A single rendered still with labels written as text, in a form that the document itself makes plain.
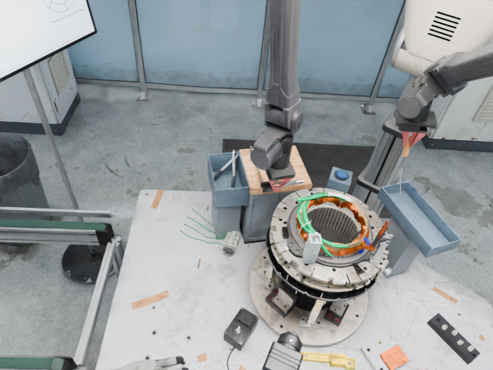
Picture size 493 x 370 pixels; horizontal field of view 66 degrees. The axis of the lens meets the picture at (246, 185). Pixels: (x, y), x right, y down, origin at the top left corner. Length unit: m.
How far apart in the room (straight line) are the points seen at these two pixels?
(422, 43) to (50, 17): 1.14
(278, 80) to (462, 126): 2.68
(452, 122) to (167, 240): 2.53
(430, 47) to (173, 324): 1.06
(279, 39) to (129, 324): 0.90
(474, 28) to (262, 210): 0.76
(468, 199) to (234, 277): 2.22
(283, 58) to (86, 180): 2.15
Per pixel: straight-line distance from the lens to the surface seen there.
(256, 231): 1.35
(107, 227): 1.51
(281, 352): 0.54
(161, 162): 2.83
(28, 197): 2.29
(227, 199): 1.18
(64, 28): 1.53
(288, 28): 0.80
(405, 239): 1.28
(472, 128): 3.47
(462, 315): 1.48
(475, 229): 2.98
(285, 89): 0.85
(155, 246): 1.38
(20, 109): 3.17
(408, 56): 1.21
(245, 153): 1.28
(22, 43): 1.43
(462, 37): 1.16
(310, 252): 0.94
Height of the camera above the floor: 1.90
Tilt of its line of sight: 45 degrees down
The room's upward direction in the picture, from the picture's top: 7 degrees clockwise
